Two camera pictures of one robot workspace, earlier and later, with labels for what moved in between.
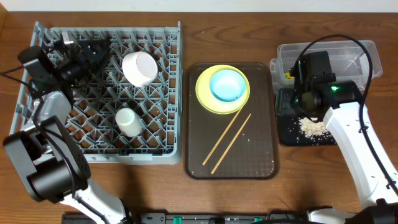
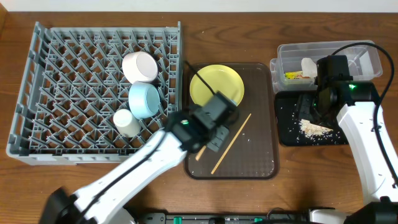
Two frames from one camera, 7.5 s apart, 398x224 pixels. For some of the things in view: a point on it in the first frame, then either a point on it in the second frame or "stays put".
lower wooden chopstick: x=231 y=143 stays put
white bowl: x=140 y=68 stays put
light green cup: x=128 y=122 stays put
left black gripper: x=86 y=53 → x=218 y=137
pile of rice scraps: x=310 y=128 stays put
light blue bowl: x=227 y=85 → x=144 y=99
